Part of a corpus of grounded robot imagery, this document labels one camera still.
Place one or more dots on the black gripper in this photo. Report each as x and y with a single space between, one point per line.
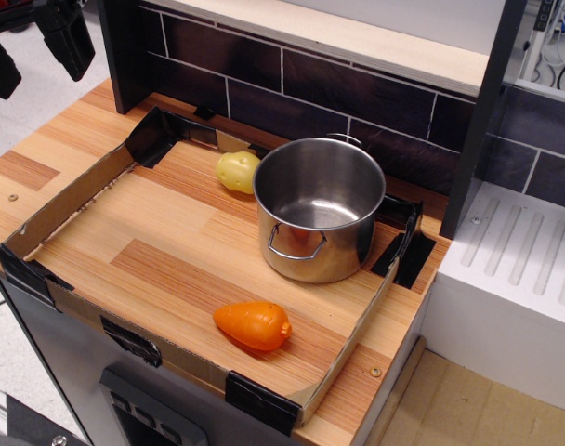
65 32

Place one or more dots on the stainless steel pot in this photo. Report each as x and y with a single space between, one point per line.
317 202

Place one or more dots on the cardboard fence with black tape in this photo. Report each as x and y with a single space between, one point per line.
117 245

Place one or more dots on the yellow plastic potato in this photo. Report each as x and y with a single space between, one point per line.
235 171

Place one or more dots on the light wooden shelf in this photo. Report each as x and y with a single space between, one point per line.
410 57

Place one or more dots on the orange plastic carrot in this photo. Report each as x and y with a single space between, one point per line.
259 325

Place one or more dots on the black oven control panel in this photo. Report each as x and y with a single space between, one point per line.
143 419

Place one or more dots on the white sink drainboard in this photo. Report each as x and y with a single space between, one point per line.
497 305

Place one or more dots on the dark shelf side post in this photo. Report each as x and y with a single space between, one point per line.
125 46

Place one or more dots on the dark right cabinet post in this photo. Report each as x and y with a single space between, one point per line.
486 119

